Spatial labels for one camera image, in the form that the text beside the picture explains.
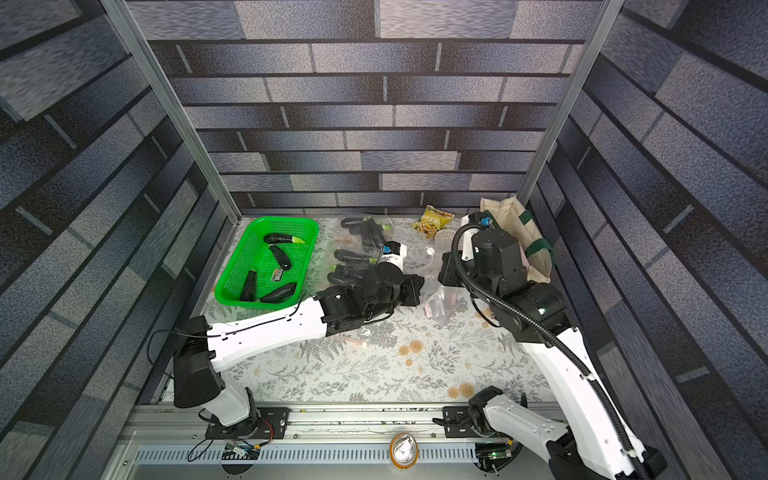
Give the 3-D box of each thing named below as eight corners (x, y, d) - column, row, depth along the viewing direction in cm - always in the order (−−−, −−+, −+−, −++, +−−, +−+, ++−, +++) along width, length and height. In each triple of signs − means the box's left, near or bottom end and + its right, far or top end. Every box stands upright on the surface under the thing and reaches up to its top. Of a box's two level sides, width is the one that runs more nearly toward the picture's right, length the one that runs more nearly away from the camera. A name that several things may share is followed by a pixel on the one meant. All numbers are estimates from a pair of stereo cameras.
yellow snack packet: (410, 225, 117) (410, 219, 115) (429, 207, 124) (430, 202, 121) (433, 239, 113) (434, 233, 110) (452, 219, 119) (453, 214, 117)
